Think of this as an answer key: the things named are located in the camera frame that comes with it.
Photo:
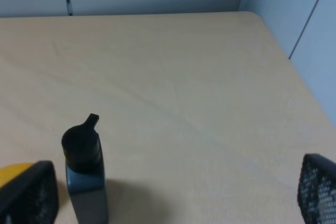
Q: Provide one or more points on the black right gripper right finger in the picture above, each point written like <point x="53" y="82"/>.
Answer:
<point x="316" y="189"/>

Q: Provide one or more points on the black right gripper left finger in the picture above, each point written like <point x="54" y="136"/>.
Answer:
<point x="31" y="197"/>

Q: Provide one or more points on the yellow mango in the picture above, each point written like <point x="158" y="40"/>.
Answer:
<point x="8" y="173"/>

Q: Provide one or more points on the dark grey shampoo bottle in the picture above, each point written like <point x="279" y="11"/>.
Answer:
<point x="86" y="182"/>

